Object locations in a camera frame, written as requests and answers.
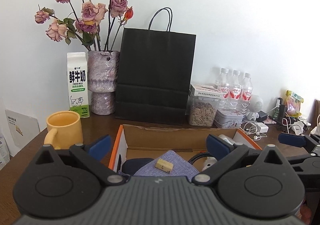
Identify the white paper sign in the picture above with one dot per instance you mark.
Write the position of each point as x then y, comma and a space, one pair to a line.
23, 128

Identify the navy zip pouch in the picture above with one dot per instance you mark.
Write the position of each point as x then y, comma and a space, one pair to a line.
131, 166

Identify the black paper bag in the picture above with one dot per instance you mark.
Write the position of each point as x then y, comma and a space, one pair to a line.
154, 75

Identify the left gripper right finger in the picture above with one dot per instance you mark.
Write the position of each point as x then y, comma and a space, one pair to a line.
228, 158

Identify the white charger with cable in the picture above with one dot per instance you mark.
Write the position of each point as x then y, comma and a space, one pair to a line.
261, 127

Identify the water bottle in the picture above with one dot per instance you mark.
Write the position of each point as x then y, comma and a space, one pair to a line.
246, 94
222, 84
235, 91

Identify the water bottle middle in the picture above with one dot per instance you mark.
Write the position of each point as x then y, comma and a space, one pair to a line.
235, 91

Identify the white robot speaker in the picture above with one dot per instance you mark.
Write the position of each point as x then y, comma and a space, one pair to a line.
255, 106

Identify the yellow ceramic mug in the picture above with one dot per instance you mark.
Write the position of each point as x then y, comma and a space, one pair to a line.
64, 130

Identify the milk carton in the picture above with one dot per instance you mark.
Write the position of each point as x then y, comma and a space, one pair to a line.
77, 83

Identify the purple ceramic vase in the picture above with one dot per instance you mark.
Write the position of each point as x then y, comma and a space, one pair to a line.
102, 81

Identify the snack bag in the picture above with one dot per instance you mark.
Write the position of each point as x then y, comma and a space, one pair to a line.
293, 103

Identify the decorated tin box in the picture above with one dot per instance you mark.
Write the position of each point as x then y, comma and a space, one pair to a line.
228, 119

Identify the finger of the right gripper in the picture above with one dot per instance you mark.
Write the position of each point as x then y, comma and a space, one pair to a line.
309, 142
305, 163

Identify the white flat box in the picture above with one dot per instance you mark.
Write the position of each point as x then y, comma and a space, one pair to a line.
205, 91

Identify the water bottle right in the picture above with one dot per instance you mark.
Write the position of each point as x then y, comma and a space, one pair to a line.
246, 94

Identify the yellow white plush toy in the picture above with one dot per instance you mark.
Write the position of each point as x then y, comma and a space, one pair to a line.
209, 162

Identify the clear jar of seeds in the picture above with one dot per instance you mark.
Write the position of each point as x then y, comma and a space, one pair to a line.
202, 107

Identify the small beige wooden block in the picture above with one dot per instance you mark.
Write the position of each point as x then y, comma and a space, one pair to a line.
164, 165

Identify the dried pink rose bouquet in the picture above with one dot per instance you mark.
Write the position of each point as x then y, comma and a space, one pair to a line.
91, 24

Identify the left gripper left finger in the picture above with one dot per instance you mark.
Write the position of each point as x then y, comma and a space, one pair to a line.
89, 157

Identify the clear cotton swab box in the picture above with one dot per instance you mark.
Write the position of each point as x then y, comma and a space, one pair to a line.
227, 139

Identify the water bottle left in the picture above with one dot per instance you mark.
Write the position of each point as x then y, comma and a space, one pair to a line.
222, 84

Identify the purple cloth pouch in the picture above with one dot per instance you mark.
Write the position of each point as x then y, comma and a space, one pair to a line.
182, 168

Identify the red cardboard box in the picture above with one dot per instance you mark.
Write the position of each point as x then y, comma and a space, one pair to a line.
152, 142

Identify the person's hand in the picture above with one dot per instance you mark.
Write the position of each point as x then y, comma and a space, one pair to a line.
305, 214

